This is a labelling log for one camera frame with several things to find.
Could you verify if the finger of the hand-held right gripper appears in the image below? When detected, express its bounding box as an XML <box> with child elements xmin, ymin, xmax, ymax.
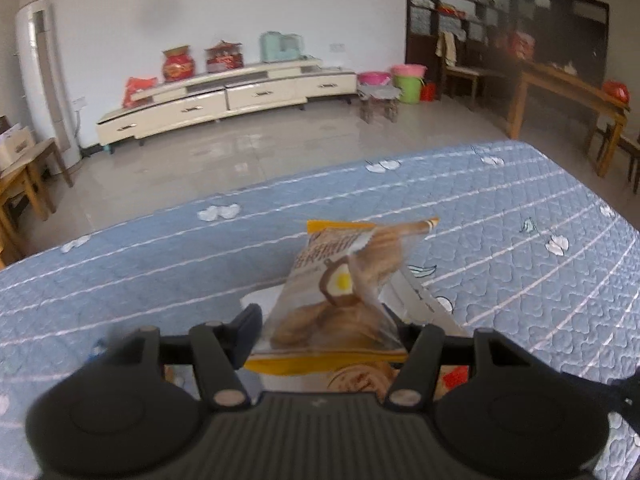
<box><xmin>560</xmin><ymin>370</ymin><xmax>640</xmax><ymax>436</ymax></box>

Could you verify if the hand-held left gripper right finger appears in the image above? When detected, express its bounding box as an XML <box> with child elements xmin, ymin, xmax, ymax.
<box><xmin>382</xmin><ymin>317</ymin><xmax>533</xmax><ymax>407</ymax></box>

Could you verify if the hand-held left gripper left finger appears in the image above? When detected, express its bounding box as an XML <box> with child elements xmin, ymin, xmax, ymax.
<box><xmin>102</xmin><ymin>304</ymin><xmax>263</xmax><ymax>409</ymax></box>

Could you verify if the orange and white snack packet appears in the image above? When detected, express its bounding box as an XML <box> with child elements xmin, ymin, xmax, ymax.
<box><xmin>327</xmin><ymin>362</ymin><xmax>472</xmax><ymax>398</ymax></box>

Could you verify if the yellow-edged bun bag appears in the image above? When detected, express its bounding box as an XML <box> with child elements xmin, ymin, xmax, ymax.
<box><xmin>244</xmin><ymin>217</ymin><xmax>441</xmax><ymax>378</ymax></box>

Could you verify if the blue quilted blanket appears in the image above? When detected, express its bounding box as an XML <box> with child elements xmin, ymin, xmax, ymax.
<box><xmin>0</xmin><ymin>140</ymin><xmax>640</xmax><ymax>480</ymax></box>

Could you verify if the cream TV cabinet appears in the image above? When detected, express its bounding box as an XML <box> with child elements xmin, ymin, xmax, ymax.
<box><xmin>95</xmin><ymin>57</ymin><xmax>358</xmax><ymax>153</ymax></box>

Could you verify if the stool with grey cloth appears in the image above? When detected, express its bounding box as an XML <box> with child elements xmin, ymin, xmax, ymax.
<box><xmin>357</xmin><ymin>85</ymin><xmax>402</xmax><ymax>123</ymax></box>

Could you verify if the green bucket with pink top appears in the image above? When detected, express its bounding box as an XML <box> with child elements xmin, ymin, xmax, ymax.
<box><xmin>391</xmin><ymin>64</ymin><xmax>428</xmax><ymax>105</ymax></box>

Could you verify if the red plastic bag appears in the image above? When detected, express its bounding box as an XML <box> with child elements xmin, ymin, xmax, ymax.
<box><xmin>122</xmin><ymin>76</ymin><xmax>160</xmax><ymax>108</ymax></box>

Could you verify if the wooden side table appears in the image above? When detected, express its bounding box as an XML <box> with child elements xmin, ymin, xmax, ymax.
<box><xmin>0</xmin><ymin>137</ymin><xmax>76</xmax><ymax>221</ymax></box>

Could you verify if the red gift box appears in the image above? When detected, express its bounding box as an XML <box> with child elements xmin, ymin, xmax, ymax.
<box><xmin>204</xmin><ymin>40</ymin><xmax>245</xmax><ymax>73</ymax></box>

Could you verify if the red jar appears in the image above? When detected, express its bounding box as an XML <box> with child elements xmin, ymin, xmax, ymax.
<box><xmin>161</xmin><ymin>46</ymin><xmax>196</xmax><ymax>82</ymax></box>

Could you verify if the mint green appliance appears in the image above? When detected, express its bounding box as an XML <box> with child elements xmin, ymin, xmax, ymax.
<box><xmin>259</xmin><ymin>31</ymin><xmax>303</xmax><ymax>63</ymax></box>

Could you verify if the cream cloth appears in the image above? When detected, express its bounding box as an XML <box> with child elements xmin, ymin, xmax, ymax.
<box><xmin>436</xmin><ymin>31</ymin><xmax>457</xmax><ymax>67</ymax></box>

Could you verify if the white cardboard box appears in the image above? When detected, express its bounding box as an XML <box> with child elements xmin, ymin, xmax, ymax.
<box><xmin>0</xmin><ymin>124</ymin><xmax>37</xmax><ymax>171</ymax></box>

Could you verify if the white standing air conditioner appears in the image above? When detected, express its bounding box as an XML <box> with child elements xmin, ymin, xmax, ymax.
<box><xmin>15</xmin><ymin>0</ymin><xmax>83</xmax><ymax>161</ymax></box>

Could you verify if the dark shelf unit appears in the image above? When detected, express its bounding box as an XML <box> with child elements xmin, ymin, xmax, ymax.
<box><xmin>405</xmin><ymin>0</ymin><xmax>611</xmax><ymax>86</ymax></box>

